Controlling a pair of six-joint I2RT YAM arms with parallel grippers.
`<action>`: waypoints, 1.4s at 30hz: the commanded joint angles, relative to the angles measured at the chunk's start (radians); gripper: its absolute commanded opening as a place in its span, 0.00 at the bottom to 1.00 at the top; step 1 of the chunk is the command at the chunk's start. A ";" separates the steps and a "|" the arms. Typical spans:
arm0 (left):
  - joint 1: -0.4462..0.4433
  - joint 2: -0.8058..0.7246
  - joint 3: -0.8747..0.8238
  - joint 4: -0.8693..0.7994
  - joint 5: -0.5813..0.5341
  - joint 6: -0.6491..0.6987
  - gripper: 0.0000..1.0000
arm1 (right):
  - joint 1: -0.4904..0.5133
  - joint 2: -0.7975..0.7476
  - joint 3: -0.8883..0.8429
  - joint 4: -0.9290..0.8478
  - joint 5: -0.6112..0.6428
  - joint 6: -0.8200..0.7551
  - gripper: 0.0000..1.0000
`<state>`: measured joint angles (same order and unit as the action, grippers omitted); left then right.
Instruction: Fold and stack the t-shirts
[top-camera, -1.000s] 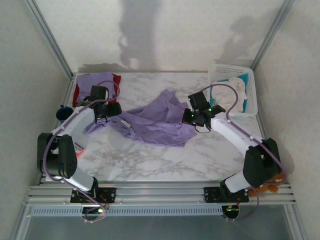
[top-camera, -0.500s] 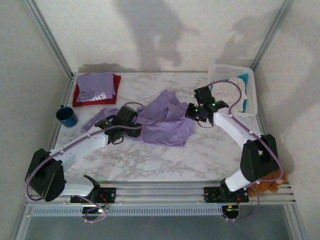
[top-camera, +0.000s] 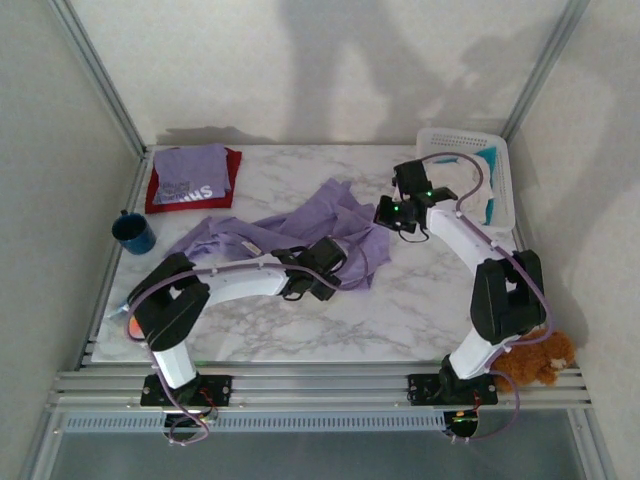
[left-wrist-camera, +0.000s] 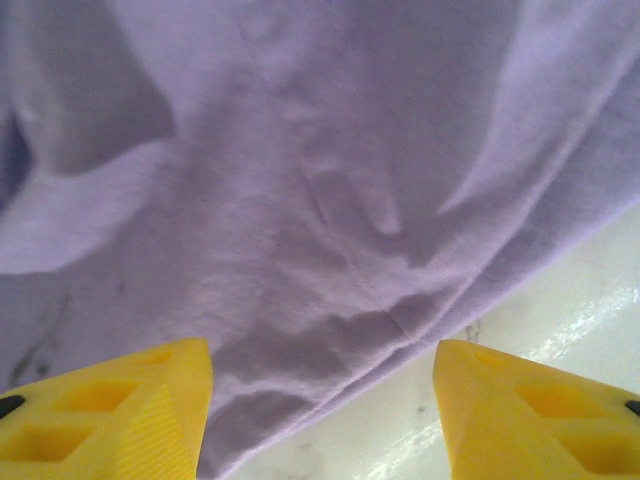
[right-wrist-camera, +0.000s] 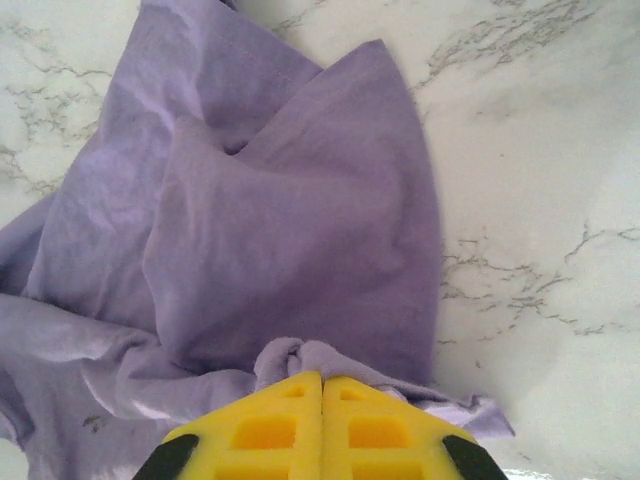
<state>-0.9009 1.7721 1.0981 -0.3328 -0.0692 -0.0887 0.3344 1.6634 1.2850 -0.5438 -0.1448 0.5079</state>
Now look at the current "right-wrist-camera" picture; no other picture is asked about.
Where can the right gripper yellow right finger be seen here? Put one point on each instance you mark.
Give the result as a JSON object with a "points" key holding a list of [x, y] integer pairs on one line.
{"points": [[425, 450]]}

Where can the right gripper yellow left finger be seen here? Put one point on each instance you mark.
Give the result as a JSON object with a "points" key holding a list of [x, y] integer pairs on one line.
{"points": [[215, 450]]}

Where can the plain purple t-shirt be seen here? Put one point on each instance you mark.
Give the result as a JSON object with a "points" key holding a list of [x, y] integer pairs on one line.
{"points": [[250, 225]]}

